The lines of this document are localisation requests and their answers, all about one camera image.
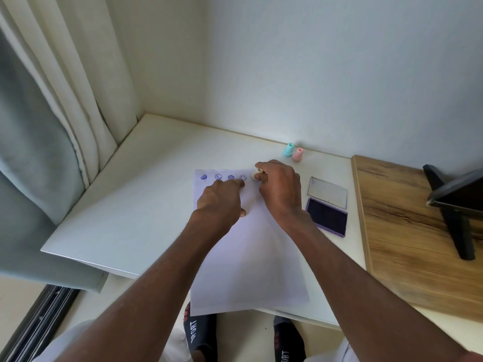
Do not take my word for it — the black phone stand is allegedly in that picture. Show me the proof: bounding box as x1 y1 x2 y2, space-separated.
422 164 477 261

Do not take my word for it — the person's left hand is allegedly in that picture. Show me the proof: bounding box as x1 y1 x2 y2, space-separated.
192 178 247 233

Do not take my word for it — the grey-blue curtain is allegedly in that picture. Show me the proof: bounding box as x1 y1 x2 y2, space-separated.
0 25 109 294

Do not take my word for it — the black phone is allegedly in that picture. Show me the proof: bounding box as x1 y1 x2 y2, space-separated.
427 169 483 220

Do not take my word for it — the cream curtain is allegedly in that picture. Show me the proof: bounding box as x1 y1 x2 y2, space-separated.
0 0 143 190

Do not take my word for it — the white paper sheet with stamps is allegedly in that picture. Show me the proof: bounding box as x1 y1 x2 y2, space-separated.
190 169 311 318

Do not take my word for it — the purple ink pad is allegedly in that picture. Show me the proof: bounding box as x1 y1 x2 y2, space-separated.
304 197 348 238

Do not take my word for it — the person's right hand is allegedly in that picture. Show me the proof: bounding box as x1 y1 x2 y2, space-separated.
255 160 308 233

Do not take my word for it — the wooden board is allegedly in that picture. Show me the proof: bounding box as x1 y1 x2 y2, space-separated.
351 155 483 323

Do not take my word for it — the clear ink pad lid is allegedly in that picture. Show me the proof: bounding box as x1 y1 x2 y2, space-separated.
307 176 348 210

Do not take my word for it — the black slipper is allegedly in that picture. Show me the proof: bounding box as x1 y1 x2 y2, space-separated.
183 302 218 362
273 316 307 362

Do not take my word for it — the metal window rail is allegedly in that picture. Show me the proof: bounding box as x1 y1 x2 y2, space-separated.
0 284 81 362

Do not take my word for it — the person's right forearm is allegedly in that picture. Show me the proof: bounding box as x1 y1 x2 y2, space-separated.
277 213 483 362

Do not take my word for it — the person's left forearm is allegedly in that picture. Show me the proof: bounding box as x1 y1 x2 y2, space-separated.
57 213 242 362

